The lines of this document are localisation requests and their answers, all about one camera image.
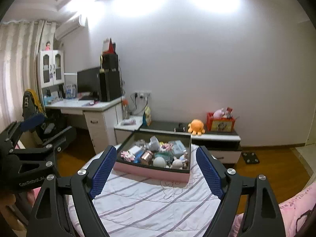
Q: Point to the blue white box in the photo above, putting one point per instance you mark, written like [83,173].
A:
[69,91]

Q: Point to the rose gold cup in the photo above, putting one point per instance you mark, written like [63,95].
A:
[147,158]

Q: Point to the black speaker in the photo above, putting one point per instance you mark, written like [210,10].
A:
[110,63]

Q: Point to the pink quilt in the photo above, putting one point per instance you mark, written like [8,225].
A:
[296,202]

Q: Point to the pink storage box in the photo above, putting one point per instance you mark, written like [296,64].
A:
[153,175]

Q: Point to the white hutch cabinet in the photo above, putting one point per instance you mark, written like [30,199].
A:
[50,68]

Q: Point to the white nightstand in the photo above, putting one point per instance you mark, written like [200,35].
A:
[126,134]

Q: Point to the black gaming chair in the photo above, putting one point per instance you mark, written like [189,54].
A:
[51,128]

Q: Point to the red storage crate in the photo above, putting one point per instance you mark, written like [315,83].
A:
[221,124]

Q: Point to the white charger plug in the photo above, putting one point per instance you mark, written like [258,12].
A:
[134,150]

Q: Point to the white desk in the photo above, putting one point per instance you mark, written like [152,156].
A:
[103,123]

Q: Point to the orange octopus plush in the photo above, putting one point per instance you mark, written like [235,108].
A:
[196,127]

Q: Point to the black computer tower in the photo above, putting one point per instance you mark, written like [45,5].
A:
[110,86]

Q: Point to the black keyboard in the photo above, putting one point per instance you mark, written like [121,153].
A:
[88,98]

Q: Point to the black bathroom scale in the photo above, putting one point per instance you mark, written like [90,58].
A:
[250,158]

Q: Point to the pink plush toy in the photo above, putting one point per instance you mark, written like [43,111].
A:
[219,113]

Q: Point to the person's left hand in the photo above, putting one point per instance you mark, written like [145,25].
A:
[7,200]

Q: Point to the striped white tablecloth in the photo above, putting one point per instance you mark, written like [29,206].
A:
[148,202]

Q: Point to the red packet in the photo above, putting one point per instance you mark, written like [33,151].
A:
[229,112]

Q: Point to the water bottle red cap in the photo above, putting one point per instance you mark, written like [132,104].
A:
[126,109]

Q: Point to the black white TV stand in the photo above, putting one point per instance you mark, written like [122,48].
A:
[217,140]

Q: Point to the beige curtain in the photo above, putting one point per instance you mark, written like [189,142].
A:
[17,66]

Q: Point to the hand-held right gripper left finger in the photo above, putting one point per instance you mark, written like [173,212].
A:
[103,171]

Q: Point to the small black device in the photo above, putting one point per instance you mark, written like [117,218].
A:
[179,128]

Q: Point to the teal round case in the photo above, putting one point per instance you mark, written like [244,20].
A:
[167,157]

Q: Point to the pink pouch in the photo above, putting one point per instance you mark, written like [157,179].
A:
[129,122]

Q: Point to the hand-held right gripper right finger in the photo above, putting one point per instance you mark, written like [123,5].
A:
[209,171]

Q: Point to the black computer monitor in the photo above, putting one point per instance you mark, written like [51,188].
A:
[88,81]

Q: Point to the white air conditioner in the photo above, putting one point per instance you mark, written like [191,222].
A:
[70,27]

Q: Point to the red white box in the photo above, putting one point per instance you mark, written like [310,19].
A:
[108,46]

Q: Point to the pink flower hair clip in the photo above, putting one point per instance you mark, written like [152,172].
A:
[127,156]

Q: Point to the snack bag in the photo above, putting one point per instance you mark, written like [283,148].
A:
[147,117]

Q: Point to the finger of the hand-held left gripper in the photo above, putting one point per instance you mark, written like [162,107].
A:
[66,135]
[32,123]

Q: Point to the black eyeglass frame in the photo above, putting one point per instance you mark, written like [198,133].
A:
[297,223]

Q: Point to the small cream desk lamp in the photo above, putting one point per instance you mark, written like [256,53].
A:
[102,64]

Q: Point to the clear plastic case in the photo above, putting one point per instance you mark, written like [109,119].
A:
[177,147]

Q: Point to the yellow jacket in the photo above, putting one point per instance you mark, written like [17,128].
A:
[34,101]

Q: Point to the white wall outlet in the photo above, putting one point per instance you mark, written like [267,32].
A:
[142,94]

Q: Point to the small doll figurine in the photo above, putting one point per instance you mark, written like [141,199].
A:
[48,45]

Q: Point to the small white hair dryer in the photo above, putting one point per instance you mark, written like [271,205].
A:
[155,143]

